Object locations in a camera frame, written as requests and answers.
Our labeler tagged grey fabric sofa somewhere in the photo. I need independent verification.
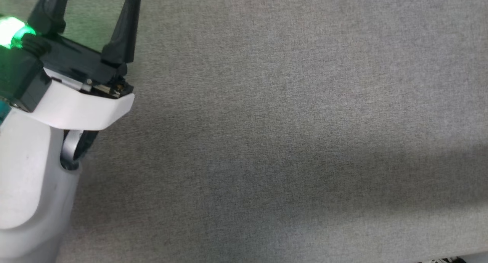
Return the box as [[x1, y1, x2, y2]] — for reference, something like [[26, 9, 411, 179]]
[[0, 0, 488, 263]]

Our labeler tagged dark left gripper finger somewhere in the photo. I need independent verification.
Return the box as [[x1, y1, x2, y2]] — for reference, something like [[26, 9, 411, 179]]
[[27, 0, 71, 36], [101, 0, 143, 66]]

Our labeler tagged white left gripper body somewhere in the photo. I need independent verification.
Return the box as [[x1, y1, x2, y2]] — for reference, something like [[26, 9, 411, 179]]
[[0, 16, 135, 131]]

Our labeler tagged teal left camera connector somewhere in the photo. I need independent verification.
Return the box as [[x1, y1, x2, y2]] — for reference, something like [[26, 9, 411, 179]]
[[0, 98, 11, 123]]

